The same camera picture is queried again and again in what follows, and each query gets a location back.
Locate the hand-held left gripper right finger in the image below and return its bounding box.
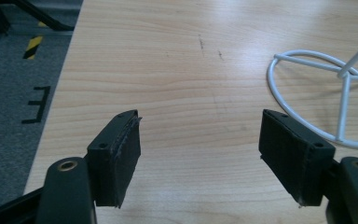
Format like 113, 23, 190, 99
258, 108, 337, 207

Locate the black metal stand leg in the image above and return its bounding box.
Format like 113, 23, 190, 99
0, 0, 76, 35

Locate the white wire stand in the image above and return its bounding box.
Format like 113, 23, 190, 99
267, 32, 358, 150

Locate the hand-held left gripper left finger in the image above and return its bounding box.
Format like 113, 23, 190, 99
86, 109, 143, 209

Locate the yellow black hazard tape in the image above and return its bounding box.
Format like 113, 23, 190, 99
22, 21, 48, 61

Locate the black tape floor mark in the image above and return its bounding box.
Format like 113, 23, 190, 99
21, 85, 51, 125

